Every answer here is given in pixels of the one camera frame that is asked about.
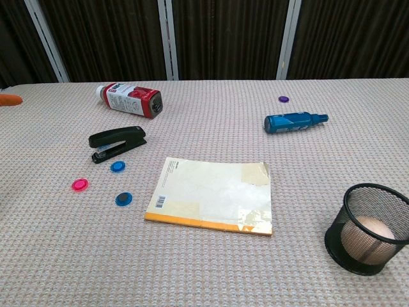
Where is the red juice bottle white cap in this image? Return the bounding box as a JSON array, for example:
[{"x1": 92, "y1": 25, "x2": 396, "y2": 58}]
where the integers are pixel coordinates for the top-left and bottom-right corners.
[{"x1": 95, "y1": 82, "x2": 163, "y2": 120}]

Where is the pink round magnet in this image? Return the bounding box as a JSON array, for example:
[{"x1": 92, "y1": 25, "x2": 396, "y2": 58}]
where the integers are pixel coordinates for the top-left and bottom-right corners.
[{"x1": 72, "y1": 178, "x2": 89, "y2": 193}]

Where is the black stapler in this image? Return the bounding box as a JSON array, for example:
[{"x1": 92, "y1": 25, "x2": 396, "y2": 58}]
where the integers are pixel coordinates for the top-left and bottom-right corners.
[{"x1": 88, "y1": 125, "x2": 148, "y2": 164}]

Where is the beige ball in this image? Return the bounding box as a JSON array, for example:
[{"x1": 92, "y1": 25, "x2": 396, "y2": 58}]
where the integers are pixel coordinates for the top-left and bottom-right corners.
[{"x1": 341, "y1": 216, "x2": 396, "y2": 265}]

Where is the beige woven tablecloth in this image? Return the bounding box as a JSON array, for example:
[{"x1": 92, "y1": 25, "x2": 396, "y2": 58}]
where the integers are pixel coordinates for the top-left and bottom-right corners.
[{"x1": 0, "y1": 77, "x2": 409, "y2": 307}]

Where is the grey partition post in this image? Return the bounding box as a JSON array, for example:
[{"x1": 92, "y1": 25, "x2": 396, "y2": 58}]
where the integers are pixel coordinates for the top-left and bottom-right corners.
[
  {"x1": 157, "y1": 0, "x2": 180, "y2": 81},
  {"x1": 275, "y1": 0, "x2": 302, "y2": 80},
  {"x1": 24, "y1": 0, "x2": 70, "y2": 83}
]

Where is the black mesh pen holder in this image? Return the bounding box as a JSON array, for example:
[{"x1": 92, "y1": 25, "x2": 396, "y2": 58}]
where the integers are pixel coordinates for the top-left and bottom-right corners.
[{"x1": 324, "y1": 182, "x2": 409, "y2": 276}]

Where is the worn yellow-edged notebook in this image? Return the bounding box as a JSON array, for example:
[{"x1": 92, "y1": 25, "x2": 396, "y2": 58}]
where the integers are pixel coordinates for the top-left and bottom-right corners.
[{"x1": 144, "y1": 157, "x2": 274, "y2": 237}]

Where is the blue magnet with dark centre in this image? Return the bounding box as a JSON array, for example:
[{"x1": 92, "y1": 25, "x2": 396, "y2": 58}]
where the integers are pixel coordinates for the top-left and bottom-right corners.
[{"x1": 114, "y1": 191, "x2": 134, "y2": 207}]

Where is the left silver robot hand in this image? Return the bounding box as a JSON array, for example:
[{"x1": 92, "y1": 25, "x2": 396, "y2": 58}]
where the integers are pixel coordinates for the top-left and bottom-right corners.
[{"x1": 0, "y1": 93, "x2": 24, "y2": 107}]

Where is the blue spray bottle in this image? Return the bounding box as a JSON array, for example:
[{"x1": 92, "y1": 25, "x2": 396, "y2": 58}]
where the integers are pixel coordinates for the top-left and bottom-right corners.
[{"x1": 263, "y1": 111, "x2": 329, "y2": 135}]

